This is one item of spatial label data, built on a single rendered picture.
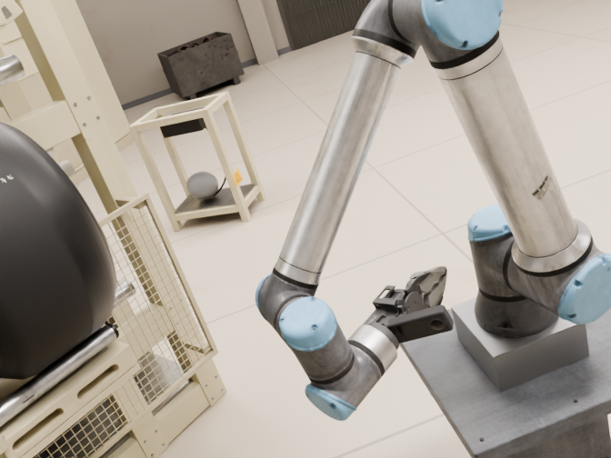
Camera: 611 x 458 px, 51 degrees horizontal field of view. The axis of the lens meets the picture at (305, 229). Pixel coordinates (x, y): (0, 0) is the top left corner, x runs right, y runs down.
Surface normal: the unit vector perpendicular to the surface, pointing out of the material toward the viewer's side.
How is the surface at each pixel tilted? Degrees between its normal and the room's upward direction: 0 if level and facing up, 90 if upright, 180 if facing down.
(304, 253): 71
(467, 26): 84
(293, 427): 0
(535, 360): 90
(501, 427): 0
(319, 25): 90
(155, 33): 90
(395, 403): 0
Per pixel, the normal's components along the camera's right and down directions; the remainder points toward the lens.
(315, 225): -0.11, 0.14
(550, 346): 0.21, 0.37
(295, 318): -0.36, -0.76
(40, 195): 0.52, -0.30
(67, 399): 0.73, 0.09
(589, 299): 0.45, 0.37
